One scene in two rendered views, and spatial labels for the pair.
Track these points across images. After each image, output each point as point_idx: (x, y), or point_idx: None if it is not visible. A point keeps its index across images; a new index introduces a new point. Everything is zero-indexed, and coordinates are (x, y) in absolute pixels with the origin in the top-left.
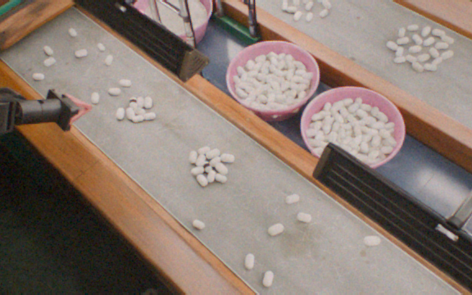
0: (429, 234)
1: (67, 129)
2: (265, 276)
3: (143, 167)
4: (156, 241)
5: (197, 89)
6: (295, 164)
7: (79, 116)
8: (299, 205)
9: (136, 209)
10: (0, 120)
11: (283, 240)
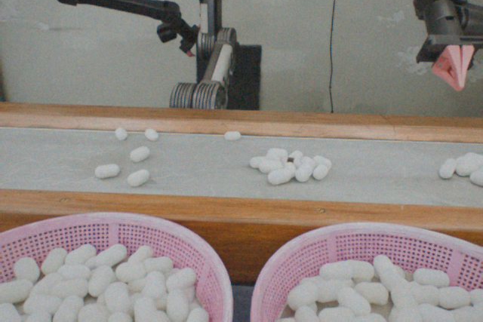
0: None
1: (416, 58)
2: (124, 130)
3: (355, 147)
4: (252, 115)
5: (472, 209)
6: (162, 194)
7: (444, 78)
8: (124, 184)
9: (299, 118)
10: None
11: (124, 158)
